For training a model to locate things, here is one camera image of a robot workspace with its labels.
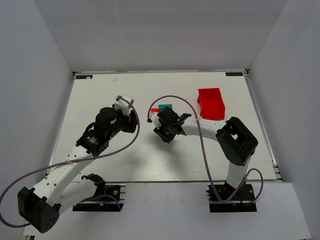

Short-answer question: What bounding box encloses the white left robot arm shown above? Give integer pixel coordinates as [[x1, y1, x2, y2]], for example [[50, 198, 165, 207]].
[[17, 104, 140, 234]]

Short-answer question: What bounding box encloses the teal long block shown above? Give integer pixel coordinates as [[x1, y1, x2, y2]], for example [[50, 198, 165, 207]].
[[158, 104, 173, 111]]

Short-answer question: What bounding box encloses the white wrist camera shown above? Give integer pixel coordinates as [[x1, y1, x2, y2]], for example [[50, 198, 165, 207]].
[[114, 95, 134, 117], [147, 112, 162, 129]]

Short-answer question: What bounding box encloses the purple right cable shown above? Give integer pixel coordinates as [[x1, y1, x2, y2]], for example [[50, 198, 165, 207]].
[[146, 95, 264, 206]]

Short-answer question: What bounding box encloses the right corner label sticker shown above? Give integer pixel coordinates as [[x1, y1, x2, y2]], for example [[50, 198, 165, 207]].
[[225, 72, 243, 77]]

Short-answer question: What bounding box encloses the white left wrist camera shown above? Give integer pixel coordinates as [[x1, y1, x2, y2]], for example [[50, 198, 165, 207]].
[[114, 95, 134, 117]]

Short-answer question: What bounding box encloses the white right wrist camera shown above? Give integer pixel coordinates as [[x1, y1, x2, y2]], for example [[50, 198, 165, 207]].
[[147, 112, 162, 129]]

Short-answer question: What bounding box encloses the left corner label sticker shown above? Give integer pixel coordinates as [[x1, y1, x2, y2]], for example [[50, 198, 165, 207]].
[[75, 75, 93, 80]]

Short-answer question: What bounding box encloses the corner label sticker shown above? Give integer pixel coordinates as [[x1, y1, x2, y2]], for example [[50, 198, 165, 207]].
[[75, 75, 93, 80], [225, 72, 243, 77]]

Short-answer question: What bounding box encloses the red plastic tray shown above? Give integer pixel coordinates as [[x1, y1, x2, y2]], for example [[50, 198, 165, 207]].
[[197, 87, 226, 121]]

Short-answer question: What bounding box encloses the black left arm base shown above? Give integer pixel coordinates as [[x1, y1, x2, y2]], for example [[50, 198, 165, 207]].
[[72, 183, 126, 213]]

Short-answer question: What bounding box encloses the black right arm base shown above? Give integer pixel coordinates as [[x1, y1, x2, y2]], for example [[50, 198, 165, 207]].
[[206, 184, 257, 213]]

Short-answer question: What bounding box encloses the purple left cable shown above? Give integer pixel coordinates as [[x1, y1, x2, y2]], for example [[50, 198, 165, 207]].
[[0, 96, 141, 227]]

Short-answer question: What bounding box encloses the purple cable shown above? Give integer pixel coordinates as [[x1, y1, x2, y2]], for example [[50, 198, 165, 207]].
[[0, 96, 141, 227], [146, 95, 264, 206]]

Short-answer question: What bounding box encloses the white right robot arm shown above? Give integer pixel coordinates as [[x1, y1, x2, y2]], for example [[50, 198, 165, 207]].
[[147, 107, 258, 200]]

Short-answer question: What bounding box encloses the red long block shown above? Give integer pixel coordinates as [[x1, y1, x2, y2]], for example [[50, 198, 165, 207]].
[[150, 108, 161, 113]]

